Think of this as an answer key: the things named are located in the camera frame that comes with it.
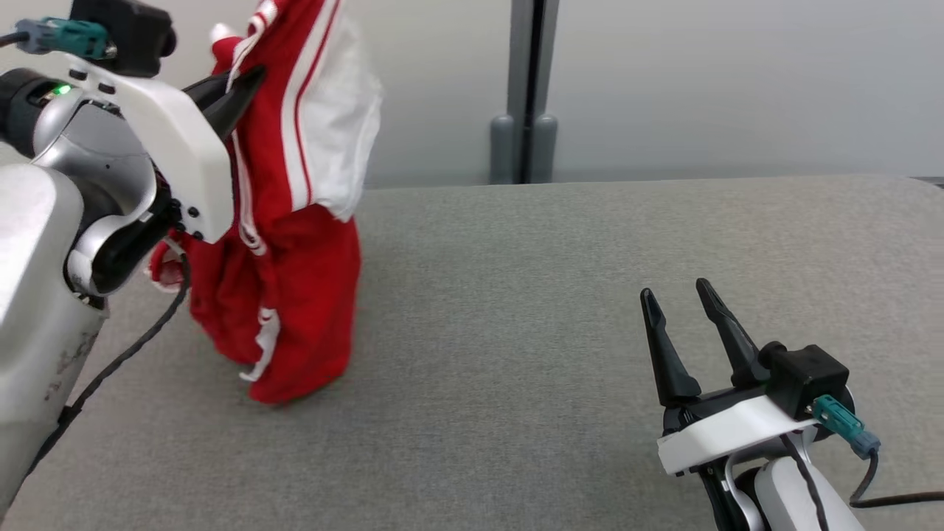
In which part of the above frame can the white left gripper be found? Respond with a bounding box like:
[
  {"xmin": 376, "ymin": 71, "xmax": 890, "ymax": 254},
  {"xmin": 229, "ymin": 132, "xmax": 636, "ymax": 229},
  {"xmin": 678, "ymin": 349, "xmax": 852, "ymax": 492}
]
[{"xmin": 70, "ymin": 58, "xmax": 268, "ymax": 245}]

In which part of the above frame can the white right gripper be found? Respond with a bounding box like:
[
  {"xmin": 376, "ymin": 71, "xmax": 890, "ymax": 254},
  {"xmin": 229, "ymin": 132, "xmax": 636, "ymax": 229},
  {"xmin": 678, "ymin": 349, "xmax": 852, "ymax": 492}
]
[{"xmin": 640, "ymin": 278, "xmax": 821, "ymax": 476}]

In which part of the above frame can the red white basketball jersey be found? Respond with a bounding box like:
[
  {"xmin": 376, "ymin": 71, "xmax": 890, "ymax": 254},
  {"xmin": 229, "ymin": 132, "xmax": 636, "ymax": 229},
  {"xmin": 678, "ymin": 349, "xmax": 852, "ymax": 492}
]
[{"xmin": 146, "ymin": 0, "xmax": 384, "ymax": 405}]

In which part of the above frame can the grey fabric sofa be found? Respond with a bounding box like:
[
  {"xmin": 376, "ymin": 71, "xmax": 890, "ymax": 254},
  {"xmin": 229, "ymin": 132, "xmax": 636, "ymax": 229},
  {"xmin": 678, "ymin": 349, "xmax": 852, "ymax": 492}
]
[{"xmin": 0, "ymin": 175, "xmax": 944, "ymax": 531}]

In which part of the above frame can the right camera cable teal plug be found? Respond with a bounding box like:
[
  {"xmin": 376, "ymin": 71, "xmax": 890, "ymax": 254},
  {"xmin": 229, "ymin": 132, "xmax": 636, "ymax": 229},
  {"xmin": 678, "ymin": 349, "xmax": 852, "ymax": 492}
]
[{"xmin": 811, "ymin": 395, "xmax": 944, "ymax": 510}]

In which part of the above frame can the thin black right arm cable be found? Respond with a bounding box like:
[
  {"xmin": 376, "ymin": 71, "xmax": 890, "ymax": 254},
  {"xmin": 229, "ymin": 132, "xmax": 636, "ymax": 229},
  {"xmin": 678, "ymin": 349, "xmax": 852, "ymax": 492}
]
[{"xmin": 780, "ymin": 435, "xmax": 834, "ymax": 531}]

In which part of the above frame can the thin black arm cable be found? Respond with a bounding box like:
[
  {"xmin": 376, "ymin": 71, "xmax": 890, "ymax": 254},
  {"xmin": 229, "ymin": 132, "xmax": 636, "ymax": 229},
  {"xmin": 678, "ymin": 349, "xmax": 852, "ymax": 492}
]
[
  {"xmin": 780, "ymin": 435, "xmax": 834, "ymax": 531},
  {"xmin": 22, "ymin": 251, "xmax": 192, "ymax": 473}
]

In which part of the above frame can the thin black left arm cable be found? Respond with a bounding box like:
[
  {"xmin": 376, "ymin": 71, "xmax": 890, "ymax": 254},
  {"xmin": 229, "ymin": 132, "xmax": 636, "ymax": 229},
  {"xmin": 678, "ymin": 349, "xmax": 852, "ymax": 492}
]
[{"xmin": 22, "ymin": 251, "xmax": 192, "ymax": 473}]

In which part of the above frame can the grey partition post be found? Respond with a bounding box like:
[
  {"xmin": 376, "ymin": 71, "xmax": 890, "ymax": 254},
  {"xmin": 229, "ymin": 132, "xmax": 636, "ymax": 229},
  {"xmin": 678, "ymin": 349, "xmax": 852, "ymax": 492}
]
[{"xmin": 489, "ymin": 0, "xmax": 559, "ymax": 185}]

